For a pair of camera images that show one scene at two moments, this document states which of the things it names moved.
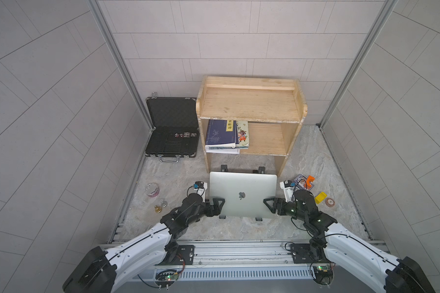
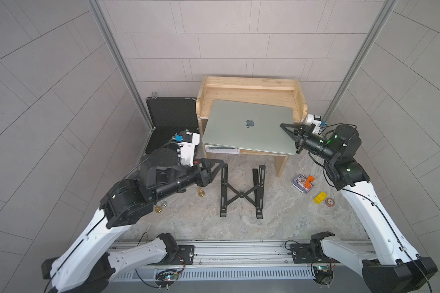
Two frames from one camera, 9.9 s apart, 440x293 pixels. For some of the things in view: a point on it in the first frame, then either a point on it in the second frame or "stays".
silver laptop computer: (244, 193) to (250, 126)
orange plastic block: (310, 179) stays
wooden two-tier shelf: (274, 108) stays
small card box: (301, 182) stays
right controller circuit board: (323, 274) stays
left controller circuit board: (166, 278) stays
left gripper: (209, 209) to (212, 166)
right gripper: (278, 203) to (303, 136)
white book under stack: (222, 149) stays
